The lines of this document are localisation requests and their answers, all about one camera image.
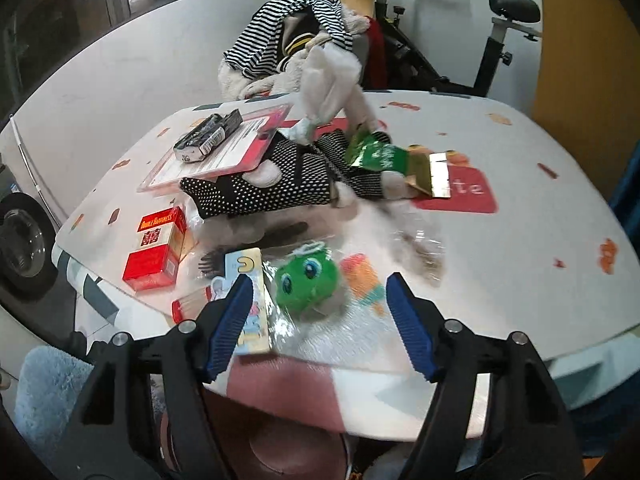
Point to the red toothpick tube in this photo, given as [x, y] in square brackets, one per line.
[190, 306]

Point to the black polka dot sock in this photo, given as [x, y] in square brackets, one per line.
[289, 175]
[333, 146]

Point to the red cigarette box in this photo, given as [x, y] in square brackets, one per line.
[155, 259]

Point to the striped black white shirt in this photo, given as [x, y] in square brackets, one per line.
[258, 51]

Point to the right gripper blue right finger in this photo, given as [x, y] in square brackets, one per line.
[527, 431]

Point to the pink blister pack with lighter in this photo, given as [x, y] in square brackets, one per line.
[238, 151]

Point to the white plastic bag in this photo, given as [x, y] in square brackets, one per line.
[329, 77]

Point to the black exercise bike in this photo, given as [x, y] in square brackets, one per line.
[452, 34]

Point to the white fluffy clothes pile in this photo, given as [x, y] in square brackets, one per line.
[301, 34]

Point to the brown round trash bin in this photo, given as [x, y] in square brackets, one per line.
[261, 446]

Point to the washing machine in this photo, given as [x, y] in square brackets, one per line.
[27, 237]

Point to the green gold snack wrapper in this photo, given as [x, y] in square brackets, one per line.
[424, 171]

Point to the green frog toy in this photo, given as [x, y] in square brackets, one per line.
[308, 277]

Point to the light blue fluffy sleeve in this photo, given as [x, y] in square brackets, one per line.
[48, 388]

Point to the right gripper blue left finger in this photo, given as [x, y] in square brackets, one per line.
[111, 433]

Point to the clear plastic wrapper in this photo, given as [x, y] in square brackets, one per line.
[415, 241]

